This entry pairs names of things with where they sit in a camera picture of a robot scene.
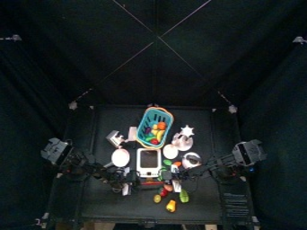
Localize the white printed table label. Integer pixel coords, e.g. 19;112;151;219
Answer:
223;191;251;219

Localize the yellow toy bell pepper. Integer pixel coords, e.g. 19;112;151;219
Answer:
166;199;178;214

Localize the white toy carton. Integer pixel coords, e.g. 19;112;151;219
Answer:
171;181;183;193

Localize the yellow toy banana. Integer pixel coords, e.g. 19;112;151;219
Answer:
155;129;167;143

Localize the red toy knife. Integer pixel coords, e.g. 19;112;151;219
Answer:
139;181;166;187

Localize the white round toy plate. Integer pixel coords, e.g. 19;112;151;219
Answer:
162;144;180;160

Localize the white toy box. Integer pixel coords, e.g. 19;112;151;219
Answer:
127;126;138;142

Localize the white toy stove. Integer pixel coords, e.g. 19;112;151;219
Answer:
136;147;163;179

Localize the white toy star-shaped lid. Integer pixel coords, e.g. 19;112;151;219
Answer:
180;125;195;137

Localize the white toy cup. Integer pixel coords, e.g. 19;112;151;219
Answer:
182;151;204;170

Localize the white toy kettle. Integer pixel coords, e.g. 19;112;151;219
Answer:
171;132;195;152

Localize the teal basket with orange rim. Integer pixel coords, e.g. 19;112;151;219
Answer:
136;106;175;150

